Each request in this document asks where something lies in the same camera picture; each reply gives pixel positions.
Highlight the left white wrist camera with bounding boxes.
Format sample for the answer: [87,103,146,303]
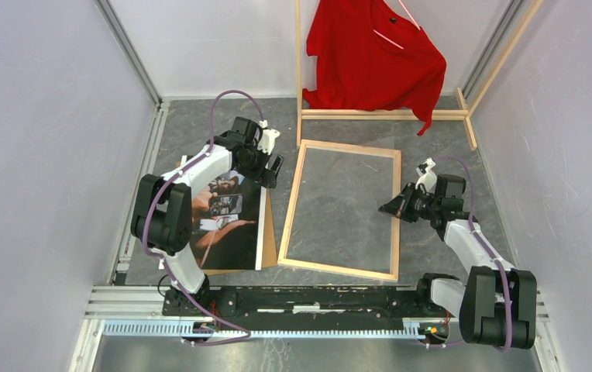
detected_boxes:
[257,120,281,155]

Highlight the printed photo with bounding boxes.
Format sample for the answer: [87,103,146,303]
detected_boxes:
[158,153,269,271]

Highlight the pink clothes hanger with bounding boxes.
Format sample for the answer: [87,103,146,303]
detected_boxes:
[371,0,422,50]

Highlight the wooden clothes rack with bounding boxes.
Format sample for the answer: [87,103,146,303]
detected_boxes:
[294,0,544,151]

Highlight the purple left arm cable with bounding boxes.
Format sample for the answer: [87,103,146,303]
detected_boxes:
[142,89,268,347]

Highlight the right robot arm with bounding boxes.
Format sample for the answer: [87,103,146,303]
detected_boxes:
[378,174,538,351]

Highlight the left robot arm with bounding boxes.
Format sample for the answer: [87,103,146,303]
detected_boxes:
[130,117,284,316]

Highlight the red t-shirt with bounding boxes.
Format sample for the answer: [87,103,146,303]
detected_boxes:
[302,1,447,136]

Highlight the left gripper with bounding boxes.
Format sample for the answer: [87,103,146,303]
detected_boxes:
[235,143,284,190]

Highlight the wooden picture frame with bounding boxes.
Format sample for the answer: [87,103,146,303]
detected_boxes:
[277,139,401,282]

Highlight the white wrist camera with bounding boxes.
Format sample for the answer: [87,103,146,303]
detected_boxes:
[415,157,437,193]
[257,120,281,155]

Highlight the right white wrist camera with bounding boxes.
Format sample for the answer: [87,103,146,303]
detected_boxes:
[415,157,437,193]

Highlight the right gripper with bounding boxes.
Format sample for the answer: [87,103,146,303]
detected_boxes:
[378,181,440,222]

